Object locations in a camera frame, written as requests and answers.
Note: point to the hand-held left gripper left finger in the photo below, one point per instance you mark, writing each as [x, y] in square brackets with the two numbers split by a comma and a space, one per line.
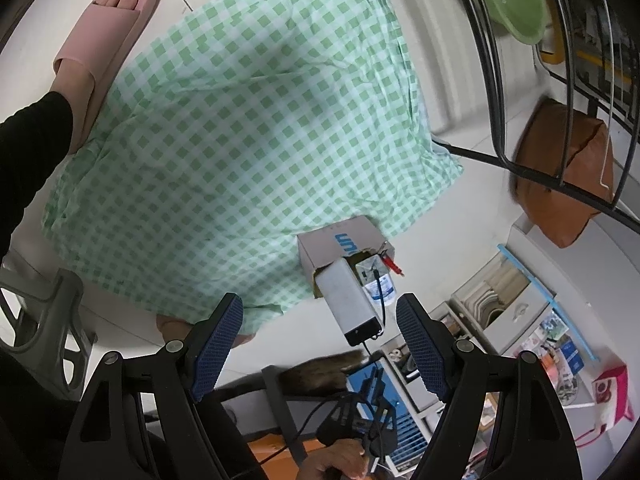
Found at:
[217, 345]

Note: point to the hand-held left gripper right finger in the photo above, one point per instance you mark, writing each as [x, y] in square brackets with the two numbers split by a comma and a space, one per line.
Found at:
[420, 345]

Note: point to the white bottle with blue label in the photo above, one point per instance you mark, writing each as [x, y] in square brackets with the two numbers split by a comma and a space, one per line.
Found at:
[382, 287]

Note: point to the red pen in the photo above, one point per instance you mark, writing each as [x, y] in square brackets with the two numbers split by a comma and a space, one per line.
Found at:
[394, 265]

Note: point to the white power bank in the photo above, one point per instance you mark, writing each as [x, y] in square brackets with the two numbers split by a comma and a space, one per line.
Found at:
[347, 300]

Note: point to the cardboard box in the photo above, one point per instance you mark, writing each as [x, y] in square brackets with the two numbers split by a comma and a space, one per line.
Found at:
[330, 240]

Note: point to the person's left hand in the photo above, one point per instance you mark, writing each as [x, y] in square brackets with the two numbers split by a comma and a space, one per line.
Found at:
[330, 465]

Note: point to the pink slipper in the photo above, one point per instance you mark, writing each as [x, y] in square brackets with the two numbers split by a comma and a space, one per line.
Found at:
[172, 327]
[105, 45]

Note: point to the blue plastic basket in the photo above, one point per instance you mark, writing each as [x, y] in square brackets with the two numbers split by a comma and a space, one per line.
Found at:
[405, 430]

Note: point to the white drawer cabinet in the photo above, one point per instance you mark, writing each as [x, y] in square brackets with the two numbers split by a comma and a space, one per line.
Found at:
[515, 310]

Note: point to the brown furry animal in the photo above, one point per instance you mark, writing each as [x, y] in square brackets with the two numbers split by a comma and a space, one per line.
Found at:
[320, 372]

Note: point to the light blue strip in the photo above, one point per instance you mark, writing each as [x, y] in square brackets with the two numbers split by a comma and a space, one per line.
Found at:
[545, 300]

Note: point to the grey plastic stool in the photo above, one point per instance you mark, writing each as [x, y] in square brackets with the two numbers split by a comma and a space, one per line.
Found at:
[45, 320]

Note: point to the pink and white bag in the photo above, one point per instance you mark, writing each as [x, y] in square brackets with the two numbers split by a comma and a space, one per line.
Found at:
[610, 390]

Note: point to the green checkered cloth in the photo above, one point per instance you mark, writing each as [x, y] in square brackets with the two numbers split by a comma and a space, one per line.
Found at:
[250, 135]

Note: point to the brown cushion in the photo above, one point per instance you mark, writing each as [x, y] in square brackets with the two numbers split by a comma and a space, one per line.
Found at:
[560, 170]

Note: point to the person's left leg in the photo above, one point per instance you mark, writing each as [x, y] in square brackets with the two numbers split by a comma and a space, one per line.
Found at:
[30, 160]

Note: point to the black metal rack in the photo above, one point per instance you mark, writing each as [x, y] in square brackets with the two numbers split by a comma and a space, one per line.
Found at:
[495, 85]

